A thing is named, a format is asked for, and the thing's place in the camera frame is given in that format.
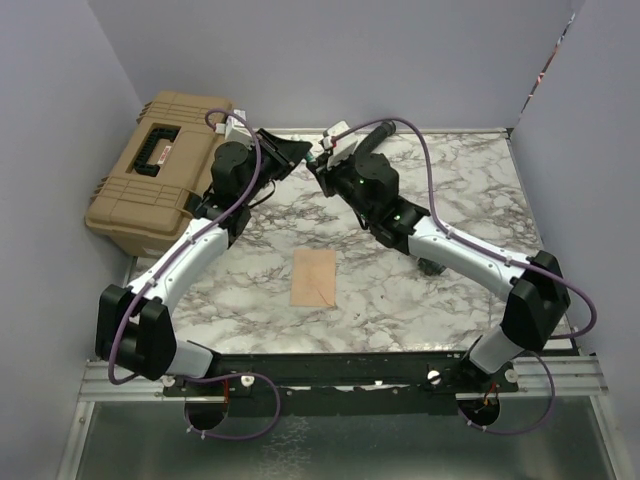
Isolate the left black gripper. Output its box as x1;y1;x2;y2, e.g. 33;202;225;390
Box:
240;129;313;206

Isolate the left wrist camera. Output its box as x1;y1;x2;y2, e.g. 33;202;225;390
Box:
214;117;253;146

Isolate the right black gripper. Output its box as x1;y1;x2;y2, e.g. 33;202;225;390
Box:
313;148;377;223

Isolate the tan plastic tool case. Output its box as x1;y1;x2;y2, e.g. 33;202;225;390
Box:
85;91;233;258

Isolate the tan paper envelope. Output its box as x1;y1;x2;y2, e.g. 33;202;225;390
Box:
290;249;336;307

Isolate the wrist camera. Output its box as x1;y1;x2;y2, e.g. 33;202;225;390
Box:
320;120;358;170
214;117;253;146

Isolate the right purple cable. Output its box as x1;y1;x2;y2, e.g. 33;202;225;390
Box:
321;117;599;437

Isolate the aluminium frame rail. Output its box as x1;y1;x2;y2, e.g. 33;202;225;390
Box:
79;357;171;402

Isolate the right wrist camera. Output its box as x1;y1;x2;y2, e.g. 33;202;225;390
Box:
320;120;358;170

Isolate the black corrugated hose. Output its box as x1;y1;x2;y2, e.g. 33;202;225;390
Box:
354;117;444;275

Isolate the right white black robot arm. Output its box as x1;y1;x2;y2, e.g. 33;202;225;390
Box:
307;153;570;391

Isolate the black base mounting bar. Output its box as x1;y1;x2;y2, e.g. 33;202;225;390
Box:
162;341;581;418

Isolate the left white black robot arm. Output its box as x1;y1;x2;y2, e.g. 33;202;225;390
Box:
95;129;312;395

